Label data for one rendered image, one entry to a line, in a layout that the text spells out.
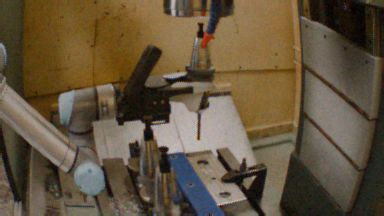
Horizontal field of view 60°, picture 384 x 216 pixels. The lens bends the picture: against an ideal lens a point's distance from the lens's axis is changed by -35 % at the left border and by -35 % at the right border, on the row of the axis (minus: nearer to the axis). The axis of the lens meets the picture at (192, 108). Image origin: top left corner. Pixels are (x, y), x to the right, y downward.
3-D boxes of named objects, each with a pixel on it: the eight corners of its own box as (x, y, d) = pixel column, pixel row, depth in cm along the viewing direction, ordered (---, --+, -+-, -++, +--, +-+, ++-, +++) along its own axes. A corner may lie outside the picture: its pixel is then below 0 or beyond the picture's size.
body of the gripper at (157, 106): (163, 109, 109) (113, 116, 106) (162, 71, 106) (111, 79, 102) (173, 123, 102) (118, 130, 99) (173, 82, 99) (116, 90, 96)
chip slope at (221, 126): (69, 227, 148) (52, 176, 139) (59, 156, 208) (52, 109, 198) (277, 205, 171) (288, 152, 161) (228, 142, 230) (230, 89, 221)
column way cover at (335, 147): (343, 216, 109) (374, 58, 90) (294, 158, 151) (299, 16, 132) (353, 211, 110) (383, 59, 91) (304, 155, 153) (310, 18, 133)
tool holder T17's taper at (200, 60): (214, 68, 103) (214, 39, 100) (193, 70, 101) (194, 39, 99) (206, 62, 107) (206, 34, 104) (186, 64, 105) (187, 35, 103)
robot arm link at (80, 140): (76, 181, 96) (67, 140, 92) (73, 159, 106) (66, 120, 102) (104, 181, 98) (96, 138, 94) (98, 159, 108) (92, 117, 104)
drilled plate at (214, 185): (160, 224, 110) (158, 211, 108) (136, 175, 136) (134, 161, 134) (244, 211, 116) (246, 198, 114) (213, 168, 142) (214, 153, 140)
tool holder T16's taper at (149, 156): (168, 177, 80) (166, 141, 77) (143, 179, 78) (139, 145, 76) (159, 165, 84) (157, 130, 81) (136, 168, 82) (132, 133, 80)
